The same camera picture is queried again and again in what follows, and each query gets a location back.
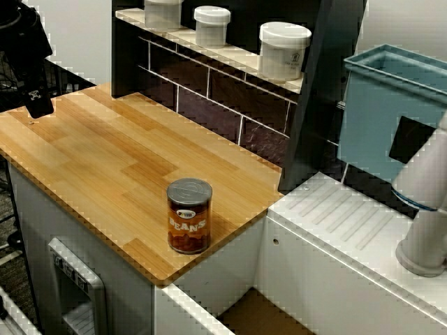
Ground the black wire rack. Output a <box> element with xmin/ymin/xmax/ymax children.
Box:
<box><xmin>0</xmin><ymin>52</ymin><xmax>96</xmax><ymax>113</ymax></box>

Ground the white toy faucet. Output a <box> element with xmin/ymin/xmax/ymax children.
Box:
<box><xmin>390</xmin><ymin>114</ymin><xmax>447</xmax><ymax>278</ymax></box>

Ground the white toy kitchen cabinet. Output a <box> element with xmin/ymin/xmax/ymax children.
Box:
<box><xmin>6</xmin><ymin>158</ymin><xmax>156</xmax><ymax>335</ymax></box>

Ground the white jar with house print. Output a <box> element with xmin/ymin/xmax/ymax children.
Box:
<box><xmin>258</xmin><ymin>21</ymin><xmax>312</xmax><ymax>83</ymax></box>

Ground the white lidded jar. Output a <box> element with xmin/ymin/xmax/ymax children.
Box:
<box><xmin>144</xmin><ymin>0</ymin><xmax>184</xmax><ymax>33</ymax></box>
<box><xmin>193</xmin><ymin>6</ymin><xmax>232</xmax><ymax>49</ymax></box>

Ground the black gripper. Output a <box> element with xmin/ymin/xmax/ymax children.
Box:
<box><xmin>0</xmin><ymin>6</ymin><xmax>55</xmax><ymax>120</ymax></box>

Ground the brown beans can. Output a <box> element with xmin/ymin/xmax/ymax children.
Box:
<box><xmin>166</xmin><ymin>177</ymin><xmax>214</xmax><ymax>255</ymax></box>

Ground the teal plastic bin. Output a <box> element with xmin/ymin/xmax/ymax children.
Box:
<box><xmin>337</xmin><ymin>43</ymin><xmax>447</xmax><ymax>183</ymax></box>

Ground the cream wooden shelf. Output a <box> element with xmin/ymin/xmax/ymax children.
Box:
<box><xmin>115</xmin><ymin>8</ymin><xmax>303</xmax><ymax>94</ymax></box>

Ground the white toy sink unit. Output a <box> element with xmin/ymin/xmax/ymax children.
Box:
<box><xmin>153</xmin><ymin>170</ymin><xmax>447</xmax><ymax>335</ymax></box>

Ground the black square patch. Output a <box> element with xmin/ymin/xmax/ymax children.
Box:
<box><xmin>388</xmin><ymin>115</ymin><xmax>437</xmax><ymax>165</ymax></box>

